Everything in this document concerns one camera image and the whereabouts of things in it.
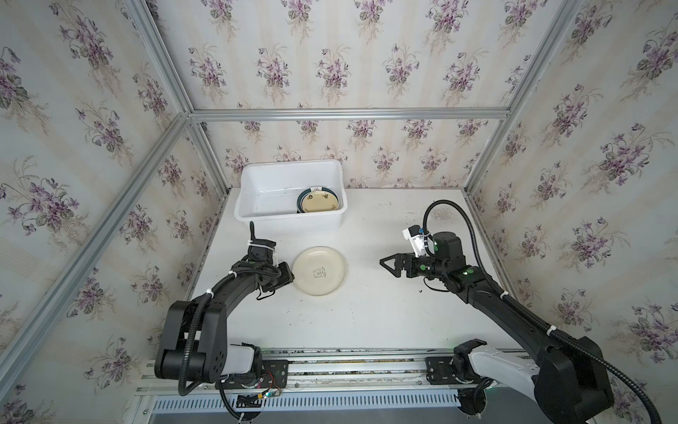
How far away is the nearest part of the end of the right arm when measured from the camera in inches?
24.9

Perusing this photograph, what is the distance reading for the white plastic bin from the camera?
107cm

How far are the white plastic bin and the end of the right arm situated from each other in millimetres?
384
